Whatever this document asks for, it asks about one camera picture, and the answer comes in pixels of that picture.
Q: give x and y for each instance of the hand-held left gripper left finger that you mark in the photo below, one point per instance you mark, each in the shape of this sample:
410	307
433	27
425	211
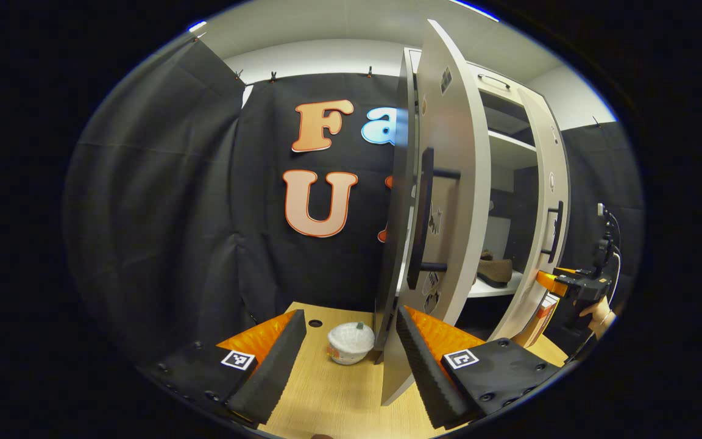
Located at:
275	366

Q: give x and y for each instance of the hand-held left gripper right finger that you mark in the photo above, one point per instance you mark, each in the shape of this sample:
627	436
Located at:
424	372

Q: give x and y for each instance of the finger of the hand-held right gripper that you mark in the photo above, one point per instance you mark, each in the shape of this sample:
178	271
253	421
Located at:
549	281

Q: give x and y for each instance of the brown fuzzy shoe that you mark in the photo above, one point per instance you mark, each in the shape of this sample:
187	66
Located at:
496	271

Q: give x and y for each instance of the white shoe cabinet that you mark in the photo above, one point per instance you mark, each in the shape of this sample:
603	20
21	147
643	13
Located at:
512	149

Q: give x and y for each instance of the white and orange book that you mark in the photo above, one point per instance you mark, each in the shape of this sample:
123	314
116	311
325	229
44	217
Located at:
545	317

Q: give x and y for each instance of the white lidded bowl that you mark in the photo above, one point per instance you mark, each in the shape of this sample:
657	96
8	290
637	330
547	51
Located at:
351	341

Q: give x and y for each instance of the black backdrop cloth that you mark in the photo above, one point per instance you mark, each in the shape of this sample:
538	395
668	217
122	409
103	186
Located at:
162	213

